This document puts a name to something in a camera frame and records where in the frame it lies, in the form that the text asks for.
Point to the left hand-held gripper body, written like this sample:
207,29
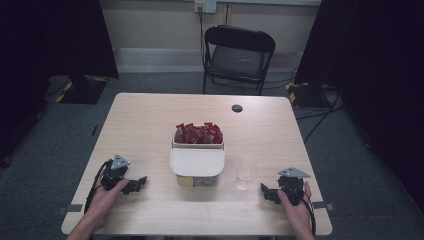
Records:
115,173

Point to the person's right hand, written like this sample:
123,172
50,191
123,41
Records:
296,213

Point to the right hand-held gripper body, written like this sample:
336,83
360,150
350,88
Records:
291,186

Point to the person's left hand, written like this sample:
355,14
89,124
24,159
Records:
105,198

